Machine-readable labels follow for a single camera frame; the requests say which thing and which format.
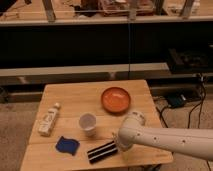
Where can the black white striped eraser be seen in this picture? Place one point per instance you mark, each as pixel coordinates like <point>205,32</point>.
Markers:
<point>102,152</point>

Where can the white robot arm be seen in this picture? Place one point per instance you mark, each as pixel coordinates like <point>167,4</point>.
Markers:
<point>192,142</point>

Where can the orange round plate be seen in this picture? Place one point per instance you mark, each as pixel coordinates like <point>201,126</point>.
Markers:
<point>115,100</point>

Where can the translucent plastic cup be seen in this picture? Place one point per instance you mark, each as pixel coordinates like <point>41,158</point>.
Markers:
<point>87,123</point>

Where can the black power adapter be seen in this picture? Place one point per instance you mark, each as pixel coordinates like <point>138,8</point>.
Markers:
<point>175,100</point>

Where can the blue cloth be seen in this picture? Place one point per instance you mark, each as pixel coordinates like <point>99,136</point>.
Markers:
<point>65,145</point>

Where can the white plastic bottle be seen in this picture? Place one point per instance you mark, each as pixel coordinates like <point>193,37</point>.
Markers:
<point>48,121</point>

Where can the black box on shelf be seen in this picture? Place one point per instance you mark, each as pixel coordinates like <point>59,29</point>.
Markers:
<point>190,61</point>

